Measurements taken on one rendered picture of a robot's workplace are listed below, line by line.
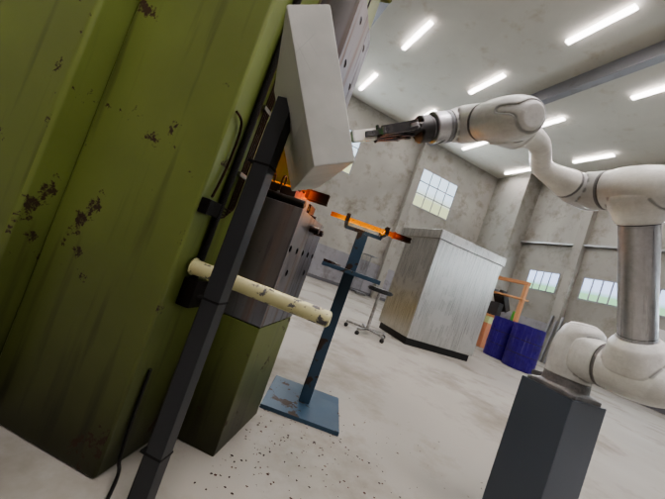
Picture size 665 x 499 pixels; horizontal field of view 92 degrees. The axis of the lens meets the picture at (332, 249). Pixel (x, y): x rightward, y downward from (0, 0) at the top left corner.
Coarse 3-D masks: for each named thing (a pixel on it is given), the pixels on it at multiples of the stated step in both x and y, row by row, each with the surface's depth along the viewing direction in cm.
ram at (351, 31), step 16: (336, 0) 119; (352, 0) 118; (336, 16) 118; (352, 16) 117; (336, 32) 118; (352, 32) 120; (368, 32) 138; (352, 48) 126; (368, 48) 146; (352, 64) 133; (352, 80) 140
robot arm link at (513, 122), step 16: (512, 96) 76; (528, 96) 74; (480, 112) 82; (496, 112) 77; (512, 112) 74; (528, 112) 73; (544, 112) 73; (480, 128) 83; (496, 128) 78; (512, 128) 75; (528, 128) 74; (496, 144) 84; (512, 144) 81; (528, 144) 83; (544, 144) 85; (544, 160) 93; (544, 176) 105; (560, 176) 106; (576, 176) 107; (560, 192) 110
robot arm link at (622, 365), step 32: (608, 192) 101; (640, 192) 94; (640, 224) 96; (640, 256) 98; (640, 288) 99; (640, 320) 100; (608, 352) 108; (640, 352) 100; (608, 384) 109; (640, 384) 100
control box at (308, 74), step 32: (288, 32) 58; (320, 32) 57; (288, 64) 63; (320, 64) 57; (288, 96) 69; (320, 96) 58; (320, 128) 58; (288, 160) 86; (320, 160) 58; (352, 160) 60
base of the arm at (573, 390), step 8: (544, 368) 129; (528, 376) 129; (536, 376) 127; (544, 376) 126; (552, 376) 123; (560, 376) 121; (544, 384) 124; (552, 384) 121; (560, 384) 120; (568, 384) 118; (576, 384) 118; (560, 392) 118; (568, 392) 116; (576, 392) 117; (584, 392) 117; (584, 400) 117; (592, 400) 118
